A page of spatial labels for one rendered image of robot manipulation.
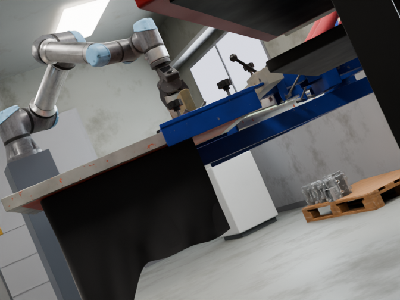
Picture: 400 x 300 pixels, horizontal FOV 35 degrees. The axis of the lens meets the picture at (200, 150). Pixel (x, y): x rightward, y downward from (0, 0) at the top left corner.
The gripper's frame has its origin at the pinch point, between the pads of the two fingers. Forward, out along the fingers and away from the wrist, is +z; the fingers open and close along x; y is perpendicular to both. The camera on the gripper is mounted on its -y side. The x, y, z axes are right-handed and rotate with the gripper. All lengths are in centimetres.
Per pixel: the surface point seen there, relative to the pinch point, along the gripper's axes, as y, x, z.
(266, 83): -31.9, -20.9, 4.6
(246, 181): 601, -137, 43
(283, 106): 57, -51, 7
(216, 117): -30.4, -3.7, 8.0
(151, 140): -29.3, 16.3, 6.8
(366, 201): 335, -174, 96
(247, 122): 46, -31, 8
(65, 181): -29, 43, 8
